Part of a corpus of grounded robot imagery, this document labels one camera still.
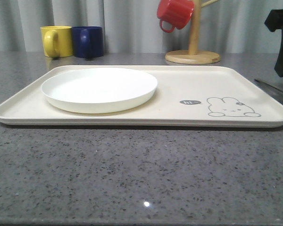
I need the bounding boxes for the silver metal fork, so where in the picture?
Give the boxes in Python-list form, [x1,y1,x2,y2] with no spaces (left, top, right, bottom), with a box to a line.
[254,79,283,93]

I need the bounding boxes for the white round plate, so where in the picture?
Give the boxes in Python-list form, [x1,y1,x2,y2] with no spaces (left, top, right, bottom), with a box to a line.
[41,67,158,113]

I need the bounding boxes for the wooden mug tree stand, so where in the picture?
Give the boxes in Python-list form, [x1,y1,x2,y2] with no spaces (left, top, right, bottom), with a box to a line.
[165,0,221,65]

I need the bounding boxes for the red ribbed mug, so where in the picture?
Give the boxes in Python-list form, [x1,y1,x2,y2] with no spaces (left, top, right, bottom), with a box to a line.
[157,0,194,33]

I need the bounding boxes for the cream rabbit serving tray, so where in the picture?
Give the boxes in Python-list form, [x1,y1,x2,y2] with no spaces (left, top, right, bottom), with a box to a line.
[0,65,283,128]

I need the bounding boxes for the grey curtain backdrop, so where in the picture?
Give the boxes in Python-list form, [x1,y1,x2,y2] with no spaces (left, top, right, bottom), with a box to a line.
[0,0,283,53]

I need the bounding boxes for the dark blue mug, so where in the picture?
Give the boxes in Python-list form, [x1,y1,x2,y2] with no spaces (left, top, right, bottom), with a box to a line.
[71,26,104,58]

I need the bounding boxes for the yellow mug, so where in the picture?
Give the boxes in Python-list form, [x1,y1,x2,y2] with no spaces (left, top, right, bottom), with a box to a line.
[41,26,74,58]

